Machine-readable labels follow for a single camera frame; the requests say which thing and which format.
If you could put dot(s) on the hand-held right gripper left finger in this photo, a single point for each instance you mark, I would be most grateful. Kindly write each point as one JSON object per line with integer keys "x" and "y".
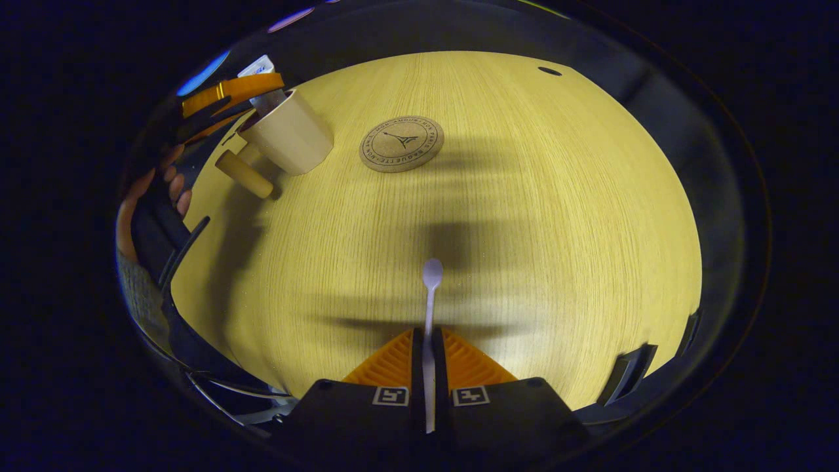
{"x": 354, "y": 419}

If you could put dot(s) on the white toothpaste tube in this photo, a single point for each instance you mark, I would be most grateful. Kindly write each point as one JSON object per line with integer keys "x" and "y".
{"x": 269, "y": 101}

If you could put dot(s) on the round cork coaster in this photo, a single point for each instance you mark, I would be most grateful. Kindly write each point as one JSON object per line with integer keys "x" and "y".
{"x": 401, "y": 144}

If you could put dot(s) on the pale pink toothbrush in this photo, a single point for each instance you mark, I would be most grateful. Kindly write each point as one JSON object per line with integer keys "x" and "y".
{"x": 429, "y": 308}

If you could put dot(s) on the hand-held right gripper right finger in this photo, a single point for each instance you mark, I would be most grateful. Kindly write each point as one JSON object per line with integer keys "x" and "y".
{"x": 511, "y": 419}

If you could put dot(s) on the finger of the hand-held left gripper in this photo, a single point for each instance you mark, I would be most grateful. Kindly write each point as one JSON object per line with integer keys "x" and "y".
{"x": 236, "y": 88}
{"x": 210, "y": 128}

